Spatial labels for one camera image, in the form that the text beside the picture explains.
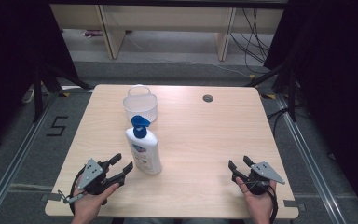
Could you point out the white plastic basket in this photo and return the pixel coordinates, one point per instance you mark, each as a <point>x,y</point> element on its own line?
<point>140,105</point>

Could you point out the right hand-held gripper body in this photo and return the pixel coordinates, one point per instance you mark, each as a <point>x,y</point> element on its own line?
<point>262,177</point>

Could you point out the person's left hand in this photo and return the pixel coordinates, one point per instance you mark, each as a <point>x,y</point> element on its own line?
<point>88,205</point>

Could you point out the dark curtain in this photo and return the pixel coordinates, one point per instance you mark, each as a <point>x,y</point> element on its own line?
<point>338,77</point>
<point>9,62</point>

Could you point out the light wooden desk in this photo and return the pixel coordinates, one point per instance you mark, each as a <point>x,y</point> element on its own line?
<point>167,18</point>

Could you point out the metal floor rail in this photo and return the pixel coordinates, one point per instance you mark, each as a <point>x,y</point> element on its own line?
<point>310,165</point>
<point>15,158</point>

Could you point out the white pump bottle blue cap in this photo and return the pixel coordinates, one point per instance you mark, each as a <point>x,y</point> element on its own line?
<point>144,151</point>

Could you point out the black metal stand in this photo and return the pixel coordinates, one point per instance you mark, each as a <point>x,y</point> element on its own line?
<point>292,93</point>
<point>38,93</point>

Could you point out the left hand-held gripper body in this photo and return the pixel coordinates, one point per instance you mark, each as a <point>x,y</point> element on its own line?
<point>90,174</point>

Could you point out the person's right hand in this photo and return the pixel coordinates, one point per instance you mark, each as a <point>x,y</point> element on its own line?
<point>258,203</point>

